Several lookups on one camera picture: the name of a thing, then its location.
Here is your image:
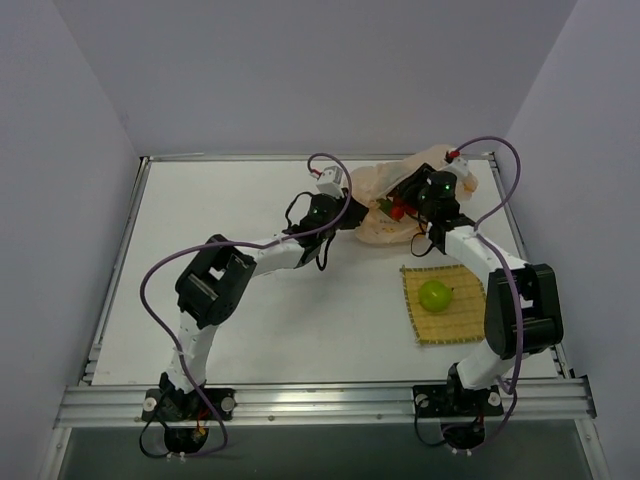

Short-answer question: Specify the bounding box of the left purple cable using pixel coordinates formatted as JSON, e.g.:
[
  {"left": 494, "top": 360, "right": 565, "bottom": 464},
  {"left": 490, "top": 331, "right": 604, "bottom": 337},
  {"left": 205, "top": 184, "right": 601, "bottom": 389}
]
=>
[{"left": 139, "top": 152, "right": 354, "bottom": 457}]

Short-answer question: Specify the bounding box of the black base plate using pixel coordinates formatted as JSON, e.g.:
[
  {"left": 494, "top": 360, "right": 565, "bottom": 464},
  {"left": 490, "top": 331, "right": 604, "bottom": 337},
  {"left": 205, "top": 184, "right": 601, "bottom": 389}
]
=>
[
  {"left": 141, "top": 387, "right": 236, "bottom": 422},
  {"left": 412, "top": 383, "right": 504, "bottom": 418}
]

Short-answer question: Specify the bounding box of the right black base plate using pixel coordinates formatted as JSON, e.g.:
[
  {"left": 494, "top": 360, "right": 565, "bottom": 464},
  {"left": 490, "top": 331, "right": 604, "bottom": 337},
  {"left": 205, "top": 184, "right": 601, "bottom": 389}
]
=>
[{"left": 412, "top": 383, "right": 504, "bottom": 418}]

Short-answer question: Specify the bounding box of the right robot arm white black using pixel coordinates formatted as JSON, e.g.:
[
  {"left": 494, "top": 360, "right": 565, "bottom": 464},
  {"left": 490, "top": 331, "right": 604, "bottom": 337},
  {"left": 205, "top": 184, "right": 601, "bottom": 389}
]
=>
[{"left": 392, "top": 164, "right": 564, "bottom": 413}]

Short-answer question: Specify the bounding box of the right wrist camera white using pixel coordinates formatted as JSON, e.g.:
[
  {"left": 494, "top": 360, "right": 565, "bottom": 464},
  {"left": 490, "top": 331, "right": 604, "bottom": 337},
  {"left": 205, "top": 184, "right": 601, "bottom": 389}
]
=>
[{"left": 443, "top": 149, "right": 470, "bottom": 181}]

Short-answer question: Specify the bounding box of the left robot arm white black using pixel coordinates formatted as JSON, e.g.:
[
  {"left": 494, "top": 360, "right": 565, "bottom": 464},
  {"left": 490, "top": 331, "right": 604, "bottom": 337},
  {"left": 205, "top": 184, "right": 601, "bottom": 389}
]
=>
[{"left": 159, "top": 193, "right": 369, "bottom": 419}]

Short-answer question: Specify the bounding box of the green fake pear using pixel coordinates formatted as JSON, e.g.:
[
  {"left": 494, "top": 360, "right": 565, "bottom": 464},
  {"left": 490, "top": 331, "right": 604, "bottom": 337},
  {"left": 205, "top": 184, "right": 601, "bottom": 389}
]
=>
[{"left": 418, "top": 280, "right": 453, "bottom": 313}]

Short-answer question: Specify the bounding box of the aluminium front rail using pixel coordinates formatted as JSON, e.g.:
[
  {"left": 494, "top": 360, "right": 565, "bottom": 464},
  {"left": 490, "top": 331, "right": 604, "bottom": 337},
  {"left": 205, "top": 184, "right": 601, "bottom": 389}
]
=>
[{"left": 54, "top": 379, "right": 596, "bottom": 428}]

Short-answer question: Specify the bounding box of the red fake fruit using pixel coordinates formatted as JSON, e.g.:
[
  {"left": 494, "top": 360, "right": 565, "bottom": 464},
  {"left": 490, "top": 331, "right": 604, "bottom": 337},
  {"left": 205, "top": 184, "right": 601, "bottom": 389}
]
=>
[{"left": 378, "top": 197, "right": 406, "bottom": 222}]

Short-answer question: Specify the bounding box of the yellow woven bamboo mat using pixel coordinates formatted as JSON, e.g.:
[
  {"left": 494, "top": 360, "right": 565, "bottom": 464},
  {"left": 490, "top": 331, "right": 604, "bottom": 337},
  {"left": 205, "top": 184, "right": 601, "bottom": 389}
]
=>
[{"left": 400, "top": 265, "right": 485, "bottom": 345}]

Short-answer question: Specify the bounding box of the translucent plastic bag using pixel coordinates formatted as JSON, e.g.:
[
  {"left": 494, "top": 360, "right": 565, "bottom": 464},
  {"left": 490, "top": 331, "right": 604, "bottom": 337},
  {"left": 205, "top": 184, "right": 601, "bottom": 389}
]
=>
[{"left": 351, "top": 145, "right": 478, "bottom": 246}]

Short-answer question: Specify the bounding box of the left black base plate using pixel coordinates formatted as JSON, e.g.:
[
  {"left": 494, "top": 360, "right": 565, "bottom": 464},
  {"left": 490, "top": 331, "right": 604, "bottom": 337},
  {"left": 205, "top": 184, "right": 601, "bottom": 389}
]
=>
[{"left": 141, "top": 387, "right": 236, "bottom": 422}]

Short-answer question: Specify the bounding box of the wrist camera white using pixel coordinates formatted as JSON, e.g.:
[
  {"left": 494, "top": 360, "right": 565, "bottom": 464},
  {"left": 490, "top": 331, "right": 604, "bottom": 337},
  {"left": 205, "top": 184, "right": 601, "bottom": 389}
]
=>
[
  {"left": 311, "top": 166, "right": 344, "bottom": 198},
  {"left": 443, "top": 149, "right": 470, "bottom": 181}
]

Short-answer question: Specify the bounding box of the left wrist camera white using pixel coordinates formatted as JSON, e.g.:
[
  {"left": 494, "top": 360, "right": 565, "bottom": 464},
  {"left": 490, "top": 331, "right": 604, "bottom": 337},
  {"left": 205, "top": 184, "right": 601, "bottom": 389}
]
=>
[{"left": 311, "top": 166, "right": 344, "bottom": 198}]

